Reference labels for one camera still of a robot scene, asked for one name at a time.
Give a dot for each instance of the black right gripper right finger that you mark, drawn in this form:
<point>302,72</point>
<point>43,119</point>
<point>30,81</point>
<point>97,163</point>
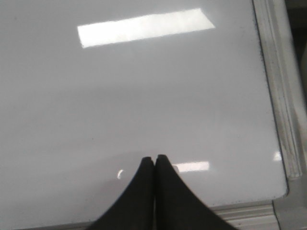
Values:
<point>176,207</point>

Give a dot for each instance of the white whiteboard with aluminium frame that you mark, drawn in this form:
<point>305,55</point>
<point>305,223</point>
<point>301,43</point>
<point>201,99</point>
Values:
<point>90,87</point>

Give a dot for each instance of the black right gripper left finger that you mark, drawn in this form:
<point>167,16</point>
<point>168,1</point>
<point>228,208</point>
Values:
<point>133,210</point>

